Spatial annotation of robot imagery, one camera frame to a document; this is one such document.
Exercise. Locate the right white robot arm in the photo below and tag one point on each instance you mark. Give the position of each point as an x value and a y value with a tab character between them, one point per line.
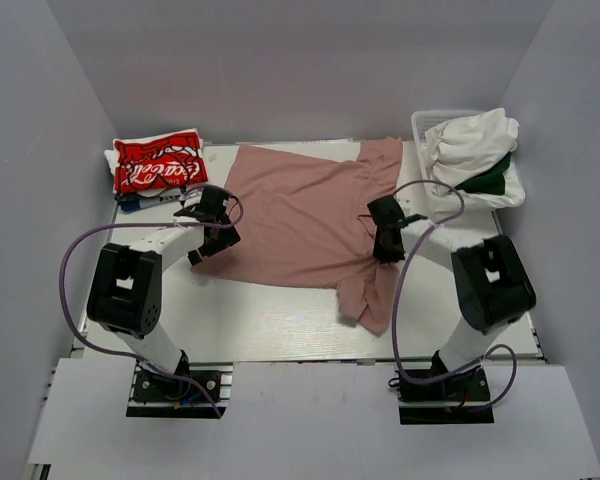
493	289

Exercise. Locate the green and white t shirt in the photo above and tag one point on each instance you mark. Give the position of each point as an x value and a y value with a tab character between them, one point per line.
497	188

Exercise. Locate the white plastic basket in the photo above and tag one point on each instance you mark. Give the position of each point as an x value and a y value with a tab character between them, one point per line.
422	121

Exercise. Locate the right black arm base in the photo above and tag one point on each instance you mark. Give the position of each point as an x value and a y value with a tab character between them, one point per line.
457	401

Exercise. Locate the folded blue t shirt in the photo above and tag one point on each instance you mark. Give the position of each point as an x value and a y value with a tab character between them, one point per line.
135	202

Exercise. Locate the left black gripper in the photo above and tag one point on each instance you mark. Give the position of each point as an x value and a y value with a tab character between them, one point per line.
227	238

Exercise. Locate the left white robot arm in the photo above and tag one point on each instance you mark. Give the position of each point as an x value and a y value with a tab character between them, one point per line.
126	292

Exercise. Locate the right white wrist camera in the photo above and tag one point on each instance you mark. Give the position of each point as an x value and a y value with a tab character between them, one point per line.
406	206

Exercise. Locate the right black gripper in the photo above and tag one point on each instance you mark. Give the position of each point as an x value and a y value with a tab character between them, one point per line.
383	254

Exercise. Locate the pink t shirt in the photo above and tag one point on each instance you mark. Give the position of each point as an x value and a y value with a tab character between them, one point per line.
306	225

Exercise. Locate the folded red coca-cola t shirt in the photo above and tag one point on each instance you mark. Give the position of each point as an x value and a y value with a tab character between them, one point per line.
157	163

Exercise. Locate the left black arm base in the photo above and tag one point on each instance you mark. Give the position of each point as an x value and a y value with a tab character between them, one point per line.
154	396

